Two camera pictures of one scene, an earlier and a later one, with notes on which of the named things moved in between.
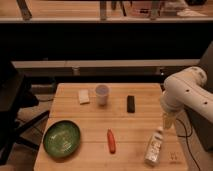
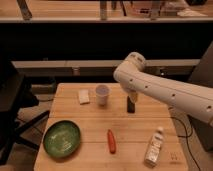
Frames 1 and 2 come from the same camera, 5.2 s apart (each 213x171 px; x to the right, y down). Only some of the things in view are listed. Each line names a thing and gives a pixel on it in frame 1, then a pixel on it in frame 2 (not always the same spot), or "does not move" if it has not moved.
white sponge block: [83, 96] does not move
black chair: [15, 95] does not move
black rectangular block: [130, 103] does not move
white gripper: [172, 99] → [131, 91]
